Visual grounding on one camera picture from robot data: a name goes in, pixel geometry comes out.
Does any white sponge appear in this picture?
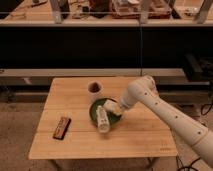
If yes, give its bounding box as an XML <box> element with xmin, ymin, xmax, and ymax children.
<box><xmin>103</xmin><ymin>100</ymin><xmax>122</xmax><ymax>116</ymax></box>

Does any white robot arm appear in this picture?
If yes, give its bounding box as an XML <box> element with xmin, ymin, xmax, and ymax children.
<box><xmin>120</xmin><ymin>75</ymin><xmax>213</xmax><ymax>163</ymax></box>

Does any green ceramic bowl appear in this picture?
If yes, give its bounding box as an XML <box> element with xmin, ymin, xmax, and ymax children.
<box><xmin>89</xmin><ymin>98</ymin><xmax>121</xmax><ymax>125</ymax></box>

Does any white plastic bottle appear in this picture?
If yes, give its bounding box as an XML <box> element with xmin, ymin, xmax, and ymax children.
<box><xmin>96</xmin><ymin>106</ymin><xmax>110</xmax><ymax>133</ymax></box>

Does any black red snack bar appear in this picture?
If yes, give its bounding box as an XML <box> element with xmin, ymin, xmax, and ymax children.
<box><xmin>53</xmin><ymin>117</ymin><xmax>71</xmax><ymax>140</ymax></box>

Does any wooden table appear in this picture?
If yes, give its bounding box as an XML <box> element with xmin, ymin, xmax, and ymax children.
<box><xmin>29</xmin><ymin>77</ymin><xmax>177</xmax><ymax>159</ymax></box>

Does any wooden shelf bench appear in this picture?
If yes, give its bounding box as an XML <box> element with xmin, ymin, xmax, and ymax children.
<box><xmin>0</xmin><ymin>0</ymin><xmax>213</xmax><ymax>27</ymax></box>

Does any black cable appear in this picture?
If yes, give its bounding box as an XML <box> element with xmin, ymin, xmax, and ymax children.
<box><xmin>175</xmin><ymin>154</ymin><xmax>213</xmax><ymax>171</ymax></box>

